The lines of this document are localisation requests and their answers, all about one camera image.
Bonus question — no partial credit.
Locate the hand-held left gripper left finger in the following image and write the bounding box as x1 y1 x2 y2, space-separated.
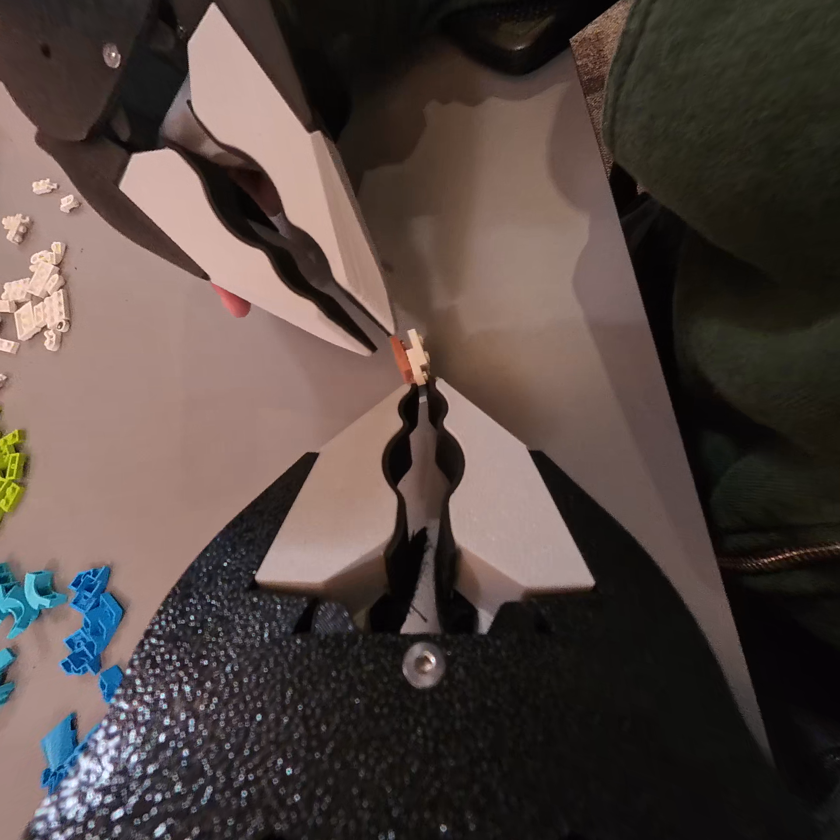
253 381 422 592

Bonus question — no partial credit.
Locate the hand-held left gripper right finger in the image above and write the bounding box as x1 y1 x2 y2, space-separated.
425 378 597 603

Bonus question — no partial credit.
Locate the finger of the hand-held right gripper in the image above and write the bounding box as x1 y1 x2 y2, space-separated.
120 146 380 360
159 0 399 337

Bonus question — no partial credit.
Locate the white and brown lego assembly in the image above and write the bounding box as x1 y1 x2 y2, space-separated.
388 327 433 389

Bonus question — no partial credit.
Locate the pile of white lego pieces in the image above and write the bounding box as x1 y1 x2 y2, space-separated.
0 175 85 359

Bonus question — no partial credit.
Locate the pile of blue lego pieces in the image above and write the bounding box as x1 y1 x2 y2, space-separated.
39 565 127 797

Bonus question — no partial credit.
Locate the pile of turquoise lego pieces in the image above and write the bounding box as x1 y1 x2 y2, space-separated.
0 562 68 707

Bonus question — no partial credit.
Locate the pile of lime lego pieces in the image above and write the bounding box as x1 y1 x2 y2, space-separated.
0 428 29 523

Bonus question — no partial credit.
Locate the person's right hand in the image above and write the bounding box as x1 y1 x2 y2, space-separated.
210 280 255 321

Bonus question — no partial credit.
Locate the person's green hoodie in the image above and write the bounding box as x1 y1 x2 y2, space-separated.
602 0 840 808

